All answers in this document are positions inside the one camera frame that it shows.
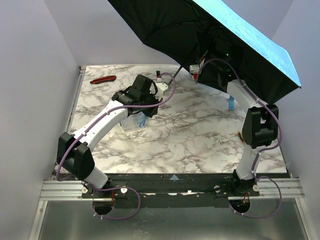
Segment blue folding umbrella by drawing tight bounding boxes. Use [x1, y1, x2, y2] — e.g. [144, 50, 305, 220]
[110, 0, 301, 105]

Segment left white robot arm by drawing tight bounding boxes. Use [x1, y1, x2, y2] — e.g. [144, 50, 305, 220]
[56, 74, 168, 189]

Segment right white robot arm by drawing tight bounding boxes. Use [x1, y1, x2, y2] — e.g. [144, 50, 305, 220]
[218, 79, 279, 183]

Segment clear plastic screw box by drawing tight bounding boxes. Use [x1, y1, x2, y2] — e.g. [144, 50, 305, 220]
[120, 115, 145, 132]

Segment red black utility knife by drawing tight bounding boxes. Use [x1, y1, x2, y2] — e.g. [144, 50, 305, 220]
[90, 75, 117, 85]

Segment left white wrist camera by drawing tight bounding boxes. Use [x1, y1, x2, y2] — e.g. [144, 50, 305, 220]
[155, 70, 171, 100]

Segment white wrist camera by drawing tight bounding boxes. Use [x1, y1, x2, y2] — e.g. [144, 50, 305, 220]
[155, 70, 171, 100]
[189, 64, 201, 80]

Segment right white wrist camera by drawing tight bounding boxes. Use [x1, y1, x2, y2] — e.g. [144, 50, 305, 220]
[189, 64, 201, 80]

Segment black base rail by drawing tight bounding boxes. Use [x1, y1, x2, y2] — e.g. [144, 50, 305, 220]
[82, 173, 259, 209]

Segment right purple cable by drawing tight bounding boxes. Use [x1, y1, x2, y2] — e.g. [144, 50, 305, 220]
[194, 58, 284, 219]

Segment yellow handled pliers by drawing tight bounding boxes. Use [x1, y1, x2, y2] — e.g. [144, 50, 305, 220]
[237, 131, 246, 144]

